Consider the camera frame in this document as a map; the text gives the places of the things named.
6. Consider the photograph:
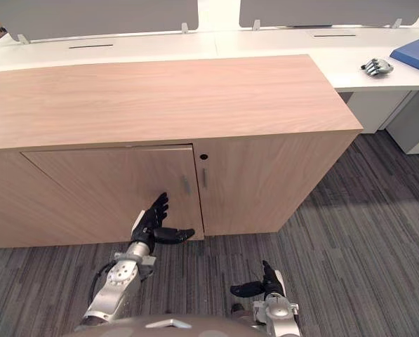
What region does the wooden cabinet door with keyhole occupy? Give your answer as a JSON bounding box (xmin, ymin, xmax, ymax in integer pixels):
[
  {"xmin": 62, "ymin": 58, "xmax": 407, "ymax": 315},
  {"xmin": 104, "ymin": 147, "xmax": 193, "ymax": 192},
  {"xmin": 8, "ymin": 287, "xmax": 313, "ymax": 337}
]
[{"xmin": 192, "ymin": 132, "xmax": 360, "ymax": 237}]

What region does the silver robot torso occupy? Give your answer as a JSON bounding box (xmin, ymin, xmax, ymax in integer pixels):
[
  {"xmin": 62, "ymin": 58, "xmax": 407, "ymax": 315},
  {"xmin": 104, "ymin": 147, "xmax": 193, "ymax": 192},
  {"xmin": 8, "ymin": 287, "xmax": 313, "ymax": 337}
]
[{"xmin": 63, "ymin": 313, "xmax": 266, "ymax": 337}]

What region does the wooden office cabinet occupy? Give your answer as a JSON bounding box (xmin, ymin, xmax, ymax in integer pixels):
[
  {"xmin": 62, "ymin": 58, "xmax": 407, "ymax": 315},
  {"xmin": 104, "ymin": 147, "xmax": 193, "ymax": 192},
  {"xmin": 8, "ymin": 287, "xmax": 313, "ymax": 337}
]
[{"xmin": 0, "ymin": 53, "xmax": 364, "ymax": 249}]

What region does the spare silver robot hand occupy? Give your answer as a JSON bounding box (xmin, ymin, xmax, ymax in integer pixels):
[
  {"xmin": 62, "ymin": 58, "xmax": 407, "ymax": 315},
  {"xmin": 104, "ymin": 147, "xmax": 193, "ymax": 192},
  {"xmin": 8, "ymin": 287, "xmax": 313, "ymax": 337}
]
[{"xmin": 361, "ymin": 58, "xmax": 395, "ymax": 77}]

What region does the blue folder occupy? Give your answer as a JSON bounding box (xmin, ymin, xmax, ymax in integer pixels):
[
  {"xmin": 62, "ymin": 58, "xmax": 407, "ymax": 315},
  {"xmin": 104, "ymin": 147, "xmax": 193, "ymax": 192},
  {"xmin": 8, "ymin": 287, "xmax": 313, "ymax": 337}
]
[{"xmin": 390, "ymin": 38, "xmax": 419, "ymax": 77}]

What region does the wooden cabinet door with handle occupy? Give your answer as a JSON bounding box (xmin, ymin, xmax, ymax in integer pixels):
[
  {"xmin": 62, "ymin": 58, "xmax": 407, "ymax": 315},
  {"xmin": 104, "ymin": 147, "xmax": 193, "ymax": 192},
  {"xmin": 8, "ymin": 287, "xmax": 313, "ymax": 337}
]
[{"xmin": 20, "ymin": 143, "xmax": 206, "ymax": 246}]

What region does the white pedestal drawer unit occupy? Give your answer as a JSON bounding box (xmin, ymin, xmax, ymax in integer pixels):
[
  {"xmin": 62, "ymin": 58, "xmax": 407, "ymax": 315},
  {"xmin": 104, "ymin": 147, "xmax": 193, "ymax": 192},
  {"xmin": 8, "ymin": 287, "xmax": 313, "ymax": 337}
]
[{"xmin": 338, "ymin": 90, "xmax": 414, "ymax": 135}]

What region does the grey pedestal drawer unit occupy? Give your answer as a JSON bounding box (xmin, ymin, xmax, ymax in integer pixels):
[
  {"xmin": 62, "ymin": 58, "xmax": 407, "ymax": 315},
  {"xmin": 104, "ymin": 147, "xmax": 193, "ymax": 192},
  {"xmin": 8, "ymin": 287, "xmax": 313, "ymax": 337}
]
[{"xmin": 385, "ymin": 90, "xmax": 419, "ymax": 154}]

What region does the grey desk divider panel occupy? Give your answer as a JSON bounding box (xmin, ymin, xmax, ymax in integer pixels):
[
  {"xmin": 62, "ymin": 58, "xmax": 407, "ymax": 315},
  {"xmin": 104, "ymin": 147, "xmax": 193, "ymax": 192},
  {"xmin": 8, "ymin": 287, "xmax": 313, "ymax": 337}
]
[
  {"xmin": 238, "ymin": 0, "xmax": 419, "ymax": 28},
  {"xmin": 0, "ymin": 0, "xmax": 200, "ymax": 42}
]

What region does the white office desk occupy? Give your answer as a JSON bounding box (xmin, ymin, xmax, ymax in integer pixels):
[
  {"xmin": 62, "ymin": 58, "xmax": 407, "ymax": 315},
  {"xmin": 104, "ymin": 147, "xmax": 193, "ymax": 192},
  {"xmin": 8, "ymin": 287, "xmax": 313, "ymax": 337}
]
[{"xmin": 0, "ymin": 26, "xmax": 419, "ymax": 94}]

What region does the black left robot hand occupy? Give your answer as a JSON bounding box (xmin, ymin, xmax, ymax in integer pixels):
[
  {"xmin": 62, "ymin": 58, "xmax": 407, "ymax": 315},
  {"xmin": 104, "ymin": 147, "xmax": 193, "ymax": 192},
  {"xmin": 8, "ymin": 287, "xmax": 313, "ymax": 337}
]
[{"xmin": 131, "ymin": 192, "xmax": 196, "ymax": 254}]

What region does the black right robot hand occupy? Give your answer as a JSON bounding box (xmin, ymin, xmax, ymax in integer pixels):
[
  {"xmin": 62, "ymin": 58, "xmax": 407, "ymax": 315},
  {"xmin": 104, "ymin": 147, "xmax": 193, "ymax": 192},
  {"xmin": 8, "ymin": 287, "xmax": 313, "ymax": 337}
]
[{"xmin": 230, "ymin": 260, "xmax": 287, "ymax": 299}]

